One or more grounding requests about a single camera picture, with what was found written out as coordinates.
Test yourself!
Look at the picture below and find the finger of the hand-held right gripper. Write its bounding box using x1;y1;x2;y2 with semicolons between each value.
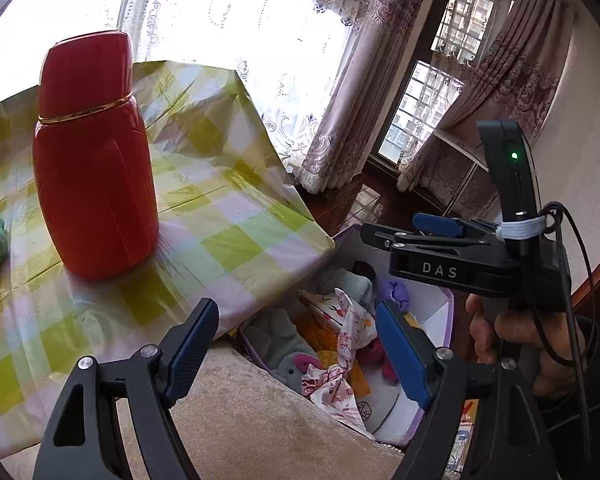
360;222;501;253
412;212;503;241

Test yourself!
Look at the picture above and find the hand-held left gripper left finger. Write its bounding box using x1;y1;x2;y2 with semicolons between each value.
32;297;221;480

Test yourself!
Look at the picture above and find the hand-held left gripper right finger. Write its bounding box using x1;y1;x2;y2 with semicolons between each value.
375;300;558;480

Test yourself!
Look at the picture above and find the purple-edged white cardboard box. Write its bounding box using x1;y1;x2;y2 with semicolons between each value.
235;222;456;448

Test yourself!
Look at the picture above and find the grey elephant plush toy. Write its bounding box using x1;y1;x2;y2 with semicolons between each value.
242;307;326;396

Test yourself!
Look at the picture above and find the cherry print fabric pouch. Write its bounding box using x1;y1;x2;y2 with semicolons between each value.
300;289;348;328

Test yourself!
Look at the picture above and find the person's right hand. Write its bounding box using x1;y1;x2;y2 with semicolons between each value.
465;292;588;401

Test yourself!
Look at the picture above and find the pink knitted sock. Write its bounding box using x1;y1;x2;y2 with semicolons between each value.
369;339;400;385

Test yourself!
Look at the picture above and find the pink print white cloth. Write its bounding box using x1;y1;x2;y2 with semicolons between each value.
302;287;381;428

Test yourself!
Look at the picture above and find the teal fluffy towel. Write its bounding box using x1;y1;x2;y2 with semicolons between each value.
325;267;376;313

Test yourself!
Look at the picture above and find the purple knitted item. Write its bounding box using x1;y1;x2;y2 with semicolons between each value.
377;280;411;313

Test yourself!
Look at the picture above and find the colourful printed sheet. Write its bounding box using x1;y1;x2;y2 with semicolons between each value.
447;400;481;473

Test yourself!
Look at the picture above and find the beige sofa cushion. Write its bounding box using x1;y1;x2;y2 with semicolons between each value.
0;345;406;480

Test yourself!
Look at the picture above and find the checkered yellow tablecloth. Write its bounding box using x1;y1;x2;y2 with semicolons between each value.
0;60;337;456

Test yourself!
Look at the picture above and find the mauve patterned curtain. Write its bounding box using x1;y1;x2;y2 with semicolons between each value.
397;0;576;221
295;0;448;193

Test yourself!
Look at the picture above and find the red thermos flask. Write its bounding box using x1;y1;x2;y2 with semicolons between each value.
32;30;160;280

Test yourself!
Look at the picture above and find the white lace curtain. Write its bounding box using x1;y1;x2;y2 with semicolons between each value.
0;0;381;171

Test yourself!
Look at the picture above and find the black cable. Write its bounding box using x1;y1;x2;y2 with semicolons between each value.
540;201;595;480

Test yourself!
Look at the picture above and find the dark wooden window frame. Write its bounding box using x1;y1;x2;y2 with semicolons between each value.
370;0;496;176

